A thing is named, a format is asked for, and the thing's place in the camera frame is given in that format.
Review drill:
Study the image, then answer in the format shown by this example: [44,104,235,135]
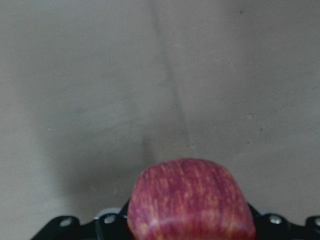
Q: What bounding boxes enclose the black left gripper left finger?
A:
[32,201,130,240]

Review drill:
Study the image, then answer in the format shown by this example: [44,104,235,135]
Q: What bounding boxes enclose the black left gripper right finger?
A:
[248,203,320,240]

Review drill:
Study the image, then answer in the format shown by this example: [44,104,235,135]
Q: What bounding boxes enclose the red yellow apple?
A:
[127,158,257,240]

